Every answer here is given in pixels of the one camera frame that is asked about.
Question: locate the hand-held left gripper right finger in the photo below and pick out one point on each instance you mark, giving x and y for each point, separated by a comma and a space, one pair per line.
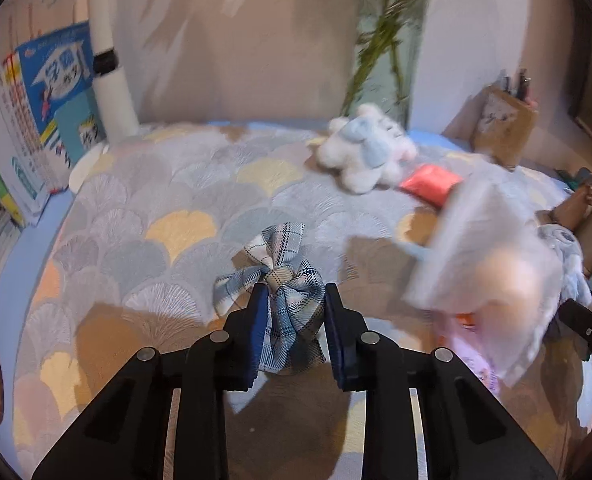
338, 335

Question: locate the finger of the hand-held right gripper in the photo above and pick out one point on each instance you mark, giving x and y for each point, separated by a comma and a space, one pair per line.
591, 330

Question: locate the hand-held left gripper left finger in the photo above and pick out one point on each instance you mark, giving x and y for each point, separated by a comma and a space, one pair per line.
256, 330

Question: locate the blue plaid bow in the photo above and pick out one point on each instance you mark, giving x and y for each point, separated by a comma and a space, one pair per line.
291, 305

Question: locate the translucent white packet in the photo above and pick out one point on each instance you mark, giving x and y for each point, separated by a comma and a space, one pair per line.
476, 240

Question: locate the red packet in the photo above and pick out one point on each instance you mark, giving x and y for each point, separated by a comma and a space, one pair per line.
428, 185

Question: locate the white plush toy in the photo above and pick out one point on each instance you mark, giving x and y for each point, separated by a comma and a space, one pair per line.
361, 160

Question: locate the brown round handbag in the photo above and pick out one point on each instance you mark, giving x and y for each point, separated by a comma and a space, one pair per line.
573, 212

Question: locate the pink printed pouch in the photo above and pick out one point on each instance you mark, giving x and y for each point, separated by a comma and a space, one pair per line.
471, 365

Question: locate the fan-patterned tablecloth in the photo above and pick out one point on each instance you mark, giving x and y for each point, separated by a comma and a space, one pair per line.
151, 240

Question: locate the wooden pen holder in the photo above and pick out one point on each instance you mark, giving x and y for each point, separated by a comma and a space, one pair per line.
501, 130

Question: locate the bunch of pens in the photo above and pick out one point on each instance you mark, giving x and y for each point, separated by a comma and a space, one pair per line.
518, 87

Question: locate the white desk lamp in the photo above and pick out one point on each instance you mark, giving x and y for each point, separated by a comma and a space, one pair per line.
111, 85

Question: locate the row of books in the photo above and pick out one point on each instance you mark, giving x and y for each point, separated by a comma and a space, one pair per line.
36, 125

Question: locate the glass vase with green plants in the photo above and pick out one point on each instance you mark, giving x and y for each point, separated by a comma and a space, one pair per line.
381, 25

